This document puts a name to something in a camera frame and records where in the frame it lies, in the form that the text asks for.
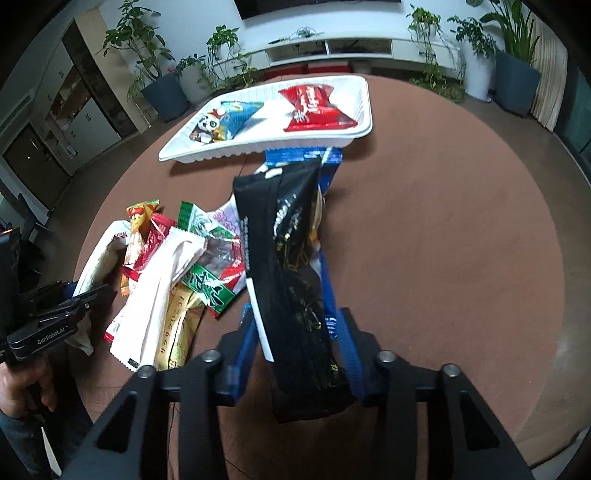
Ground person's left hand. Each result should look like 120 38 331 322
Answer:
0 357 58 416

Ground black snack packet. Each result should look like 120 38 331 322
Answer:
232 159 359 424

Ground small plant in white pot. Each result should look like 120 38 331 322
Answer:
174 53 218 105

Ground wooden wall cabinet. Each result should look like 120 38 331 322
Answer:
0 9 140 217

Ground blue white snack packet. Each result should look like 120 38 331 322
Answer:
264 147 345 343

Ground cream snack packet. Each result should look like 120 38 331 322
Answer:
73 220 133 356

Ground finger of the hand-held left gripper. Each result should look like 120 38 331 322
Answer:
28 284 117 325
21 280 78 309

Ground white red-edged snack packet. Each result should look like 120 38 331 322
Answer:
104 295 139 343

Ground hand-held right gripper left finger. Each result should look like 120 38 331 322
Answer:
60 302 260 480

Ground white television cabinet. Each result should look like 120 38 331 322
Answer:
216 33 463 78

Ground plain white snack packet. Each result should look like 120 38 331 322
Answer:
110 226 208 373

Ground wall television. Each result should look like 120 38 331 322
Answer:
233 0 403 20

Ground glass sliding door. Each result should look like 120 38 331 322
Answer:
554 65 591 160

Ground dark red foil snack packet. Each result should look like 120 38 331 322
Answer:
122 213 179 282

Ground gold yellow snack packet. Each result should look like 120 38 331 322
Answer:
154 282 206 371

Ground leafy plant in white pot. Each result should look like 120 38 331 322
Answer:
447 14 498 103

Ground tall plant in blue pot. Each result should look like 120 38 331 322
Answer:
100 0 192 123

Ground large-leaf plant in blue pot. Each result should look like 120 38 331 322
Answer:
466 0 544 117

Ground trailing vine plant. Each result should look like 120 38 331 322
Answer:
405 6 467 103
205 25 260 91

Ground orange yellow snack packet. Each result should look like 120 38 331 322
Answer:
120 199 160 296

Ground white plastic tray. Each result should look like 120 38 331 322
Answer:
158 74 374 163

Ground blue panda snack packet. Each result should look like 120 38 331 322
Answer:
189 100 265 144

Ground green red snack packet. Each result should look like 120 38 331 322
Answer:
178 200 248 320

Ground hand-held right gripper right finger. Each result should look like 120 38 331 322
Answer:
335 307 536 480

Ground bright red snack packet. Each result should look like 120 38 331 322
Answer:
278 84 359 133

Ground beige curtain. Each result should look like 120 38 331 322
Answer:
530 32 570 133

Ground cables on cabinet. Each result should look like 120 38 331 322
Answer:
269 27 325 45

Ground pink white snack packet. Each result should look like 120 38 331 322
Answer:
210 198 242 241

